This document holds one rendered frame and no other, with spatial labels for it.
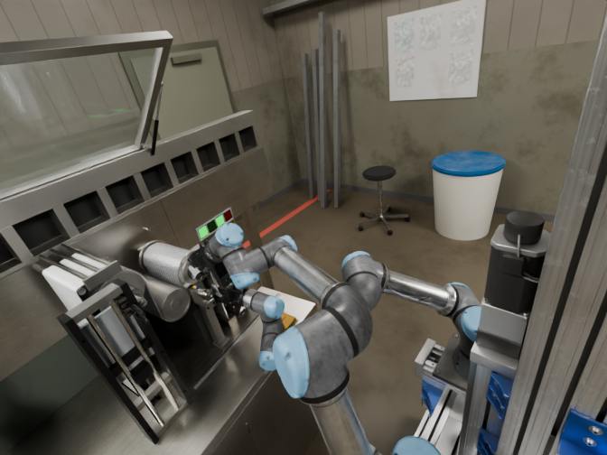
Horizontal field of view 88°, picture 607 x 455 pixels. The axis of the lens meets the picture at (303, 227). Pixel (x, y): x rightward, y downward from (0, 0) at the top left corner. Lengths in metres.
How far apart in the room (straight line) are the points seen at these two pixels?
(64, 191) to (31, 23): 2.40
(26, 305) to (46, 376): 0.28
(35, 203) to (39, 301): 0.33
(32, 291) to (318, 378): 1.05
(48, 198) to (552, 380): 1.44
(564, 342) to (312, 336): 0.41
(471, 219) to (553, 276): 2.82
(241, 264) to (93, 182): 0.70
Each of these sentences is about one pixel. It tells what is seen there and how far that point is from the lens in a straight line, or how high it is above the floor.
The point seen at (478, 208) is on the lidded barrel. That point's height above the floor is 0.37.
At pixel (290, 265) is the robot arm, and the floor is 1.40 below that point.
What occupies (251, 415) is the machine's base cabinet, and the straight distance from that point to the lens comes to 1.40.
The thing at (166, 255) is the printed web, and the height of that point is 1.31.
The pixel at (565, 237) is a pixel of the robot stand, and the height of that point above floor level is 1.62.
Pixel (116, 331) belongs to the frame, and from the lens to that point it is 1.06.
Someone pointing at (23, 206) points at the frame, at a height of 1.62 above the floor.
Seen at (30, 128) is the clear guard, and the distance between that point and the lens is 1.17.
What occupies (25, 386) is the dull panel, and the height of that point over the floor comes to 1.06.
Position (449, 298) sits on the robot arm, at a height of 1.05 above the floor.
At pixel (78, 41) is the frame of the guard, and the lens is 1.05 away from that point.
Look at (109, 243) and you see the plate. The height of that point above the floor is 1.37.
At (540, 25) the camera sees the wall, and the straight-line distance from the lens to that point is 3.62.
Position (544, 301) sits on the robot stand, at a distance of 0.63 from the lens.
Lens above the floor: 1.90
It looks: 29 degrees down
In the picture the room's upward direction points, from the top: 11 degrees counter-clockwise
